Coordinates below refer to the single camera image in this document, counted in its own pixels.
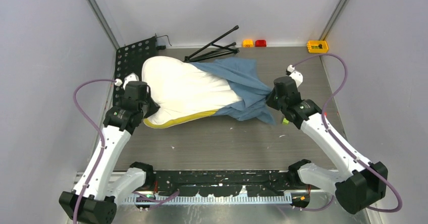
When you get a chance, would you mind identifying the white pillow with yellow band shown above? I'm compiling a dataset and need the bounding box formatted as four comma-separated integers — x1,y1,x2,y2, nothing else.
141,56,242,129

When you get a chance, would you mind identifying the blue pillowcase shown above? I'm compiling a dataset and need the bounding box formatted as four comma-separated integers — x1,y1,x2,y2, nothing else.
192,57,276,125

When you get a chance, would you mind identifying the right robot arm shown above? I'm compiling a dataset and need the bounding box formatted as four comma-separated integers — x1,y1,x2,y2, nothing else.
266,76,388,214

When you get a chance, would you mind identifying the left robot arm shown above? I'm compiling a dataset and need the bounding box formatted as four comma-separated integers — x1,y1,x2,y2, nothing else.
59,80,159,223

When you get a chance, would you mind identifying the lime green block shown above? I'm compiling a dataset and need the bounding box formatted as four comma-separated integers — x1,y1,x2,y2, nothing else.
282,118,289,125

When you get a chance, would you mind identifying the black perforated music stand tray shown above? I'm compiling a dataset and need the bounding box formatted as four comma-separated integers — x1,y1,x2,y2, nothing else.
112,34,158,106

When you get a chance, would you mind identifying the yellow toy block with knob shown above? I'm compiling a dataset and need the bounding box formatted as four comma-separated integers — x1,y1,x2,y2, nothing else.
306,40,329,53

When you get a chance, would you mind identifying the red toy brick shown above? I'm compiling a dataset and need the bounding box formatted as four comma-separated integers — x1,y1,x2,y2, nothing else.
254,39,267,47

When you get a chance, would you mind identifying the orange yellow toy brick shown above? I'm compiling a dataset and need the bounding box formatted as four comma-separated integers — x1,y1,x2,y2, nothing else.
242,39,254,47

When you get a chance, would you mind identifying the black folding tripod stand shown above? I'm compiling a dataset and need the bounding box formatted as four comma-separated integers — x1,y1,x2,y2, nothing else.
184,25,240,63

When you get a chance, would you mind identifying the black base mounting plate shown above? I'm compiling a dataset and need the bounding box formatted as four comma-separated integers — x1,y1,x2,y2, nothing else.
137,170,309,197

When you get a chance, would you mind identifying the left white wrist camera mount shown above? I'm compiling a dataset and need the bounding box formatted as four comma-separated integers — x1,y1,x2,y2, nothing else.
114,73,139,90

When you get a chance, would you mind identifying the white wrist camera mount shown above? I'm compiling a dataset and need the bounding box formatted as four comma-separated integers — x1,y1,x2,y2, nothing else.
286,65,303,88
114,73,139,90

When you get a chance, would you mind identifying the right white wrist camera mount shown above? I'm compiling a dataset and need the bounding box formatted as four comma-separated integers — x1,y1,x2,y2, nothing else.
286,65,303,88

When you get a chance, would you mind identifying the aluminium rail frame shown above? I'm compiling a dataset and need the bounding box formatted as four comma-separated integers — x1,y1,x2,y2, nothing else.
67,171,382,224

